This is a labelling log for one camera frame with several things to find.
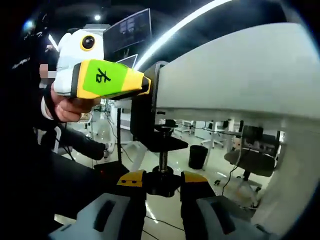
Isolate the white desk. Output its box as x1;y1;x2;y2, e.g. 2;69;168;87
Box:
149;21;320;236

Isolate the dark monitor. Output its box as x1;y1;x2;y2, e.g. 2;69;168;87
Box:
103;8;153;55

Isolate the black waste bin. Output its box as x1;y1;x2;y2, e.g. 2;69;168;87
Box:
188;144;209;170

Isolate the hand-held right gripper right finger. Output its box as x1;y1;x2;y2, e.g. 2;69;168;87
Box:
180;170;281;240

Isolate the person's white shoe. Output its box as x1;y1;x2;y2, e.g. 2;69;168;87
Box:
102;142;111;160

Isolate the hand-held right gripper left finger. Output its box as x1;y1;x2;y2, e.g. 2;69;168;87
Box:
48;169;148;240

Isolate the person's dark clothed body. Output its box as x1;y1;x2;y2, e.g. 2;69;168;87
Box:
4;9;121;240

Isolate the black floor stand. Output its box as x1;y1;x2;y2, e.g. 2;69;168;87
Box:
93;99;130;177

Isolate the black fixed fixture clamp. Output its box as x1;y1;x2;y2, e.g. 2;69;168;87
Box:
129;60;190;154

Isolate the black office chair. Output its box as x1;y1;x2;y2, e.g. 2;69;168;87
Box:
214;124;282;208

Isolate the person's left hand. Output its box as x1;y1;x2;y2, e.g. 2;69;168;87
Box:
50;82;101;123

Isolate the laptop on stand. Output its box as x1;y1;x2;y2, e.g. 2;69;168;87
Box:
116;53;139;70

